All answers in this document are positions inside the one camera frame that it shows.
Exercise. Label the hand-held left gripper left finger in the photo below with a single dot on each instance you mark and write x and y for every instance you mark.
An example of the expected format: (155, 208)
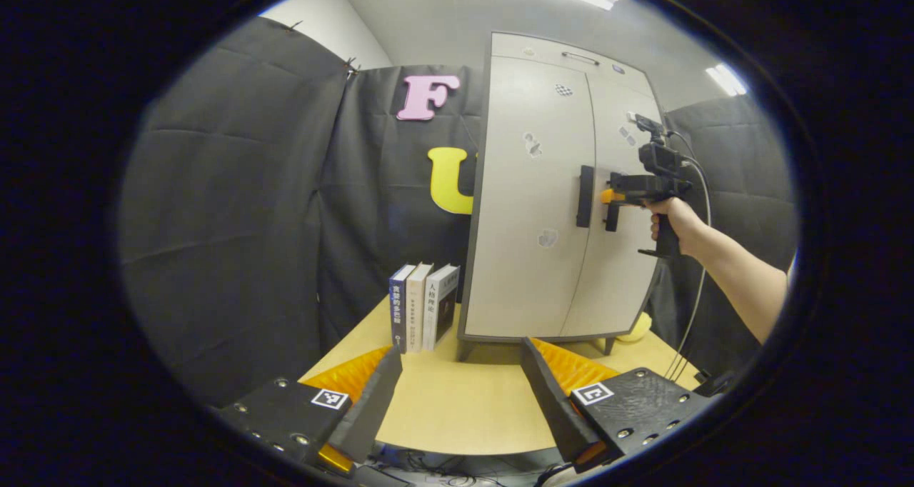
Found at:
(371, 408)

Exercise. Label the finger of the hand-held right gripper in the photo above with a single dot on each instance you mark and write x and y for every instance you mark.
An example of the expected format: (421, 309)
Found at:
(611, 219)

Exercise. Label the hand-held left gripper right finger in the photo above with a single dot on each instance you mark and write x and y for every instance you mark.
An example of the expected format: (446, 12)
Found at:
(553, 401)

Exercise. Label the grey shoe cabinet door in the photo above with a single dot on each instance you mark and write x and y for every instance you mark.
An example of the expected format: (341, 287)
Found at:
(528, 258)
(614, 280)

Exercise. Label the grey shoe cabinet body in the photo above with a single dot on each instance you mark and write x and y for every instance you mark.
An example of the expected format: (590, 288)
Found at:
(477, 187)

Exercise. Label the blue book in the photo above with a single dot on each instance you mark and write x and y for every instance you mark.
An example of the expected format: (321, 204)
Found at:
(398, 308)

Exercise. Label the cream book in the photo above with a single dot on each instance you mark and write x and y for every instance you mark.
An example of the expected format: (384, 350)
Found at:
(415, 308)

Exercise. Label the yellow round object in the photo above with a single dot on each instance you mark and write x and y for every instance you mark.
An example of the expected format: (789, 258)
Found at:
(638, 330)

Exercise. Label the white book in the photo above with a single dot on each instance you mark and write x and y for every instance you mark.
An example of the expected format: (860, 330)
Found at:
(432, 308)

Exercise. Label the small ceiling light panel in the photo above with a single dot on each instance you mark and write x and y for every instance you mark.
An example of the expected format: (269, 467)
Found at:
(726, 80)

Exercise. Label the black backdrop cloth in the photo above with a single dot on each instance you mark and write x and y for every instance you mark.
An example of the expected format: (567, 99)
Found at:
(235, 208)

